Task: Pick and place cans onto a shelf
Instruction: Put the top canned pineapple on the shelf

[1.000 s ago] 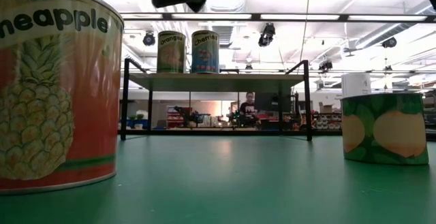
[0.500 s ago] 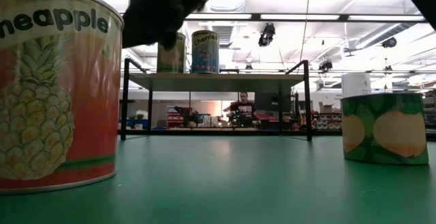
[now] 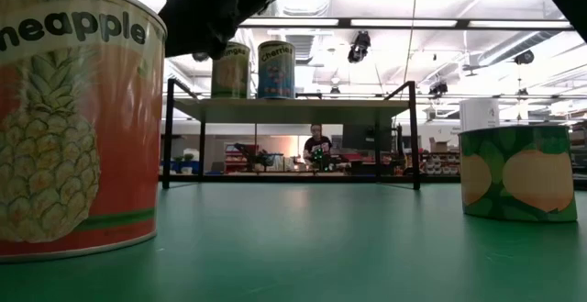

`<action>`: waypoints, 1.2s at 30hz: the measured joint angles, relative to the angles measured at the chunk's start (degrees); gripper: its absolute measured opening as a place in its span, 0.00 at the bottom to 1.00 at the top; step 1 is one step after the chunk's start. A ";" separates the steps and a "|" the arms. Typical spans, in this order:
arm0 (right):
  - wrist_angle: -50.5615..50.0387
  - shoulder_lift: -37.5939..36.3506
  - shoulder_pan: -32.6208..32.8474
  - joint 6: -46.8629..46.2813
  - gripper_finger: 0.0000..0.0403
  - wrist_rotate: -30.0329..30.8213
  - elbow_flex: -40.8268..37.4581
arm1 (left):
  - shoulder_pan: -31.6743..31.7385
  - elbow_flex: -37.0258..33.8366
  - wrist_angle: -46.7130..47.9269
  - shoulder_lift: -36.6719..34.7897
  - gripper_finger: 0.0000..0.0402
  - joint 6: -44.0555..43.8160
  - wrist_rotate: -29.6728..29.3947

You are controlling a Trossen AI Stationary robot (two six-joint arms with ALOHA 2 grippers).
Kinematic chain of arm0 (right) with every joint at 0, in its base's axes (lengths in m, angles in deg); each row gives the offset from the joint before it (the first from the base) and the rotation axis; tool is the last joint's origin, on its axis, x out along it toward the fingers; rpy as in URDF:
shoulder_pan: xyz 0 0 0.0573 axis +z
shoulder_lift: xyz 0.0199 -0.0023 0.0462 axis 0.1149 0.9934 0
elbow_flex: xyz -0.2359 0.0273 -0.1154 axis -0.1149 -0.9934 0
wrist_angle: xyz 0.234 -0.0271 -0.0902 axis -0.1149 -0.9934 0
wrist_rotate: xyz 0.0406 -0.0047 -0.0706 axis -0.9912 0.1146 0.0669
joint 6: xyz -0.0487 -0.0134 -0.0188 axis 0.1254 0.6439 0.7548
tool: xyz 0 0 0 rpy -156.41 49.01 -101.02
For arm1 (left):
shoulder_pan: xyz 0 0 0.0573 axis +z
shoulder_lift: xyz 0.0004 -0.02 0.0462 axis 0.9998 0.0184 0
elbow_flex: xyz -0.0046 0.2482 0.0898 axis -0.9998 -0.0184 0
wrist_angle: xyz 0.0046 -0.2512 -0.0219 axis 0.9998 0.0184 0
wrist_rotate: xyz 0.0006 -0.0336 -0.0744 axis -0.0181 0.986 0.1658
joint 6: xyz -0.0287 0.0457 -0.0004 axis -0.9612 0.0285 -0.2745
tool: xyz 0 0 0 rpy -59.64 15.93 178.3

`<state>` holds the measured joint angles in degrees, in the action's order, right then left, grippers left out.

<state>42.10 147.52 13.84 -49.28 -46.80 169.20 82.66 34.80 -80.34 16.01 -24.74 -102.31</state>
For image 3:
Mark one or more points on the green oranges label can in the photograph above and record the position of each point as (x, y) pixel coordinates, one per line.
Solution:
(231, 74)

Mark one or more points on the blue cherries label can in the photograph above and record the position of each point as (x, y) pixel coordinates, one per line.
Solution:
(276, 72)

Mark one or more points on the orange pineapple label can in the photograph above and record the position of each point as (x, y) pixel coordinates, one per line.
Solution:
(91, 132)

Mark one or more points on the green can with peach print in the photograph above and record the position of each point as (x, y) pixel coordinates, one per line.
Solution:
(518, 173)

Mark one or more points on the black ceiling spotlight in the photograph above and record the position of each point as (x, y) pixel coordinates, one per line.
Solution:
(438, 88)
(359, 47)
(200, 58)
(524, 57)

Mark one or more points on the ceiling air vent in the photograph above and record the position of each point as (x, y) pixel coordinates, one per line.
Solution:
(306, 47)

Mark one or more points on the black beam with light strips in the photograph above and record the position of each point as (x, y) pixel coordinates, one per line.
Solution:
(344, 23)

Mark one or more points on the red storage rack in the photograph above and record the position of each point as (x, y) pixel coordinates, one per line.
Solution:
(234, 155)

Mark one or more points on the white column with small print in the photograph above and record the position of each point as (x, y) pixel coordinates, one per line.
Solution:
(479, 114)

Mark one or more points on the blue storage bin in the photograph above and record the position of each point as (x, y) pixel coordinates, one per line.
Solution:
(188, 168)

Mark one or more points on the person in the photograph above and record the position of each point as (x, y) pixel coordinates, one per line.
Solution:
(316, 146)

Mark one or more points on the cardboard box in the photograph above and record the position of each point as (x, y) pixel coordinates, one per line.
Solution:
(440, 146)

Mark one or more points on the green table mat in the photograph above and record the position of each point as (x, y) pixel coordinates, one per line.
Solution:
(293, 247)

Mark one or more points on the wooden shelf with black frame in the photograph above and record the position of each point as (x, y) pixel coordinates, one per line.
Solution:
(293, 109)

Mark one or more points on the black table frame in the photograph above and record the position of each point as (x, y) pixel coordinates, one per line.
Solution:
(275, 179)

